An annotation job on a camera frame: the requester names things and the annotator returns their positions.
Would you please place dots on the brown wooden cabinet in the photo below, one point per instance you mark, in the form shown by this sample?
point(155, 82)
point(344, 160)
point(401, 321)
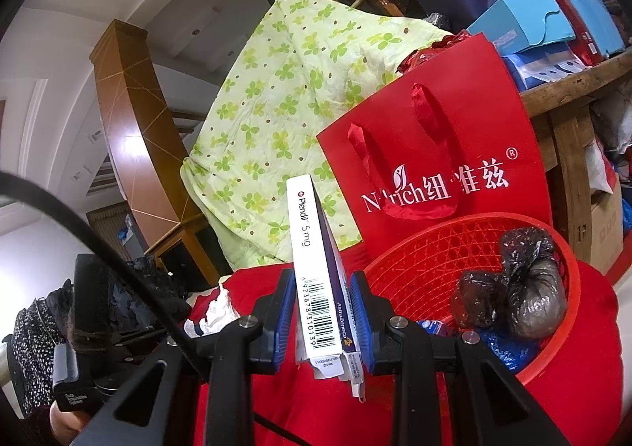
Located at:
point(128, 120)

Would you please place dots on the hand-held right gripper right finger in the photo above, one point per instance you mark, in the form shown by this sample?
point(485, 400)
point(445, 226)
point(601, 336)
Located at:
point(363, 325)

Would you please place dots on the black crumpled plastic bag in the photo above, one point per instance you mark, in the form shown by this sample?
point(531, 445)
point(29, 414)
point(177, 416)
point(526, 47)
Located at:
point(148, 298)

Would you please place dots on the small dark plastic bag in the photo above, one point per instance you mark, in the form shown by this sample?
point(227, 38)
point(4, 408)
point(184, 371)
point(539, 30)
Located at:
point(479, 300)

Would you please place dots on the wooden table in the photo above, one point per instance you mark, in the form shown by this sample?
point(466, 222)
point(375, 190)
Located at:
point(568, 140)

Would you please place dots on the red paper gift bag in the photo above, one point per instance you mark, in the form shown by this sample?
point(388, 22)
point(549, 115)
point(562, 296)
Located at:
point(469, 140)

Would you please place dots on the black white dotted cloth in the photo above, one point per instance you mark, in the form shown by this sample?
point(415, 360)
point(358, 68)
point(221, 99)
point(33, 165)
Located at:
point(34, 337)

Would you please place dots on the blue white patterned packet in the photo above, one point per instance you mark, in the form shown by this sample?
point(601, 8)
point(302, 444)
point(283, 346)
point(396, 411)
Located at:
point(543, 66)

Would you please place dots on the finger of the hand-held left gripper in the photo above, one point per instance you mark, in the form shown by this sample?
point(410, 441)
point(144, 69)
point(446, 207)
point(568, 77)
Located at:
point(145, 335)

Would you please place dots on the large grey-black plastic bag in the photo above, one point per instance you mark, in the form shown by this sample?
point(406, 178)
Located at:
point(535, 293)

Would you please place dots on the red mesh plastic basket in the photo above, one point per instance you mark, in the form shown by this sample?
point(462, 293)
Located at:
point(424, 268)

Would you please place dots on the red shiny foil bag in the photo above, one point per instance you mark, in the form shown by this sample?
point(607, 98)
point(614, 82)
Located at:
point(419, 58)

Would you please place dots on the person's left forearm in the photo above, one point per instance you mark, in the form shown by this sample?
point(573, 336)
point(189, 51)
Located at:
point(39, 426)

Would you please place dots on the person's left hand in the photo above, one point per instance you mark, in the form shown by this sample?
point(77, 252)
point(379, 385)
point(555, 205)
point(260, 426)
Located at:
point(66, 426)

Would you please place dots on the brown cardboard box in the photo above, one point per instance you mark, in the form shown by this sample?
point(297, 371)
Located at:
point(605, 224)

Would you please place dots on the blue plastic bag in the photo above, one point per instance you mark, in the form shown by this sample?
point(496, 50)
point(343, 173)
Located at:
point(503, 351)

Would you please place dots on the light blue cardboard box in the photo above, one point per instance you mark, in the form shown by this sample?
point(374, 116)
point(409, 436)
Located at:
point(513, 21)

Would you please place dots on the red blanket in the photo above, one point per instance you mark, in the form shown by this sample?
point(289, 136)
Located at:
point(592, 327)

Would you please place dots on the green floral quilt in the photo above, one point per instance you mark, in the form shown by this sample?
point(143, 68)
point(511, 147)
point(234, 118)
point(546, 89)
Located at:
point(276, 105)

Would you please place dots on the brown slatted panel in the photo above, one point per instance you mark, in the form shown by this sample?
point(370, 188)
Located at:
point(103, 229)

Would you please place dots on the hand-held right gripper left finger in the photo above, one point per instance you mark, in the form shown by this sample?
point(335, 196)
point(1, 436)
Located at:
point(284, 322)

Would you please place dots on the white medicine box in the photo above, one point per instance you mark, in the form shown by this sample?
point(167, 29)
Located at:
point(308, 278)

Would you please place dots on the white crumpled plastic bag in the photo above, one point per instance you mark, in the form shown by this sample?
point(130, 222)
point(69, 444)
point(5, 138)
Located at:
point(217, 315)

